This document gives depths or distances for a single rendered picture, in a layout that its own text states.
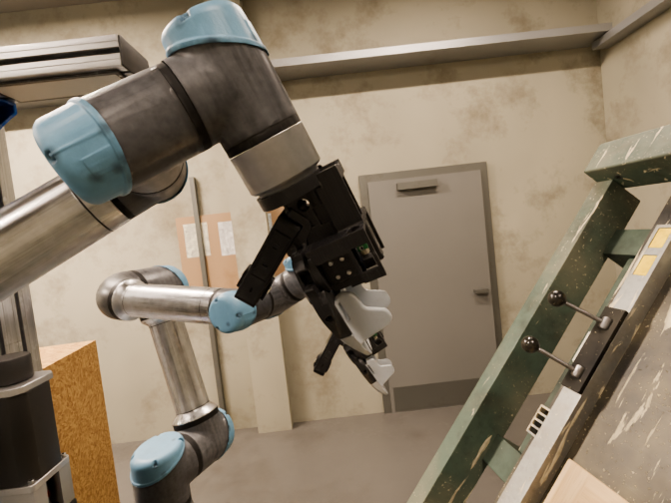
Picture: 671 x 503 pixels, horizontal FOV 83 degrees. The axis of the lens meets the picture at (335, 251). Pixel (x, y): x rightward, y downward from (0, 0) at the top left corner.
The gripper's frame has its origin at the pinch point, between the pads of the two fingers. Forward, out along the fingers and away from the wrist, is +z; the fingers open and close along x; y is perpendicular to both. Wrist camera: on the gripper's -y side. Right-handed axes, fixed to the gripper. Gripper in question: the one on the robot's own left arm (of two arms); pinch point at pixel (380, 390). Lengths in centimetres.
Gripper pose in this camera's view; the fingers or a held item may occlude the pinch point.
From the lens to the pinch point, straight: 89.2
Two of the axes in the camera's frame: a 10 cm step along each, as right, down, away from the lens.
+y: 8.2, -5.6, -0.4
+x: 0.1, -0.6, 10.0
